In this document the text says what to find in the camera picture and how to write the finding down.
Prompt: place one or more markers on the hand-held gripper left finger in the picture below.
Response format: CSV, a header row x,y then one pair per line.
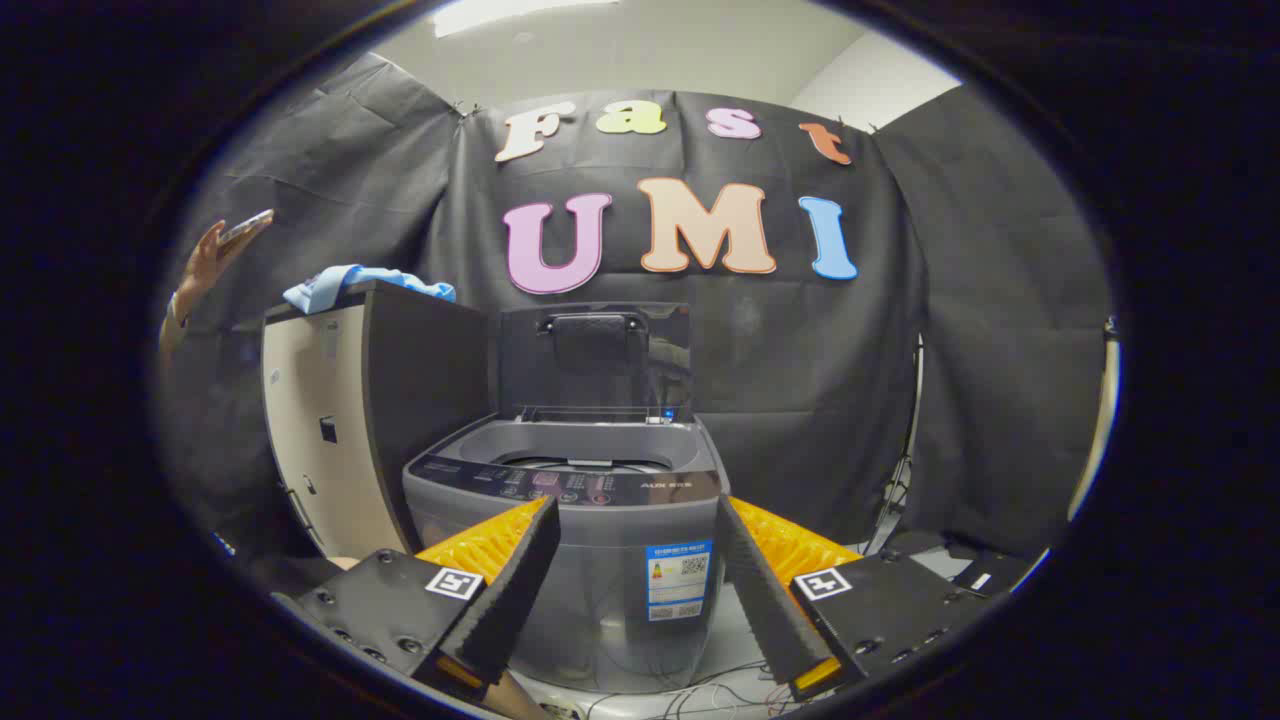
x,y
510,600

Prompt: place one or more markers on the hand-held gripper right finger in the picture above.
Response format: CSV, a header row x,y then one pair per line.
x,y
765,600

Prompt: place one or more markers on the grey washing machine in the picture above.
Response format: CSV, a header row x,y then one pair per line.
x,y
600,600

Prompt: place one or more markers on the dark washing machine lid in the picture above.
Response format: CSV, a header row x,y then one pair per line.
x,y
600,370

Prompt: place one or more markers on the light blue cloth garment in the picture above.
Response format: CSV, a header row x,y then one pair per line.
x,y
330,285

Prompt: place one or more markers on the dark cabinet with beige door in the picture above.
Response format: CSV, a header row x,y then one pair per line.
x,y
430,380

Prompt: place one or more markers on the black backdrop cloth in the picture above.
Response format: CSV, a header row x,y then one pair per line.
x,y
760,340

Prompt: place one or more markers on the smartphone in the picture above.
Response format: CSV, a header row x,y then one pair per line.
x,y
246,228

